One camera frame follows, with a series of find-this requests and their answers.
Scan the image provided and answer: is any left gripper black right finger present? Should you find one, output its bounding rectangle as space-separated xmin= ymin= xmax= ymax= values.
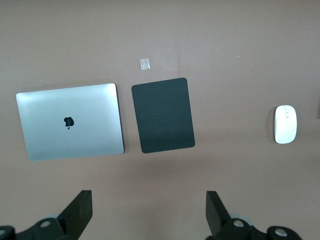
xmin=205 ymin=190 xmax=269 ymax=240

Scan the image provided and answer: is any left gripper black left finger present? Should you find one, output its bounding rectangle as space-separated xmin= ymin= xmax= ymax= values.
xmin=14 ymin=189 xmax=94 ymax=240

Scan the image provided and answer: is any white computer mouse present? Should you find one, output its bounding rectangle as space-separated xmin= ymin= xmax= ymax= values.
xmin=274 ymin=105 xmax=298 ymax=145

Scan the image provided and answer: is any black mouse pad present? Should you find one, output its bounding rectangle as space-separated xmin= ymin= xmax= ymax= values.
xmin=131 ymin=77 xmax=196 ymax=154

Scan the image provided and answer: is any silver closed laptop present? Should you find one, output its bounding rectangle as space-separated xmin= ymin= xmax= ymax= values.
xmin=15 ymin=83 xmax=126 ymax=162

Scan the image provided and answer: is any clear tape piece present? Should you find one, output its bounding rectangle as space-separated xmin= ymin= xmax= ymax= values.
xmin=139 ymin=58 xmax=151 ymax=72

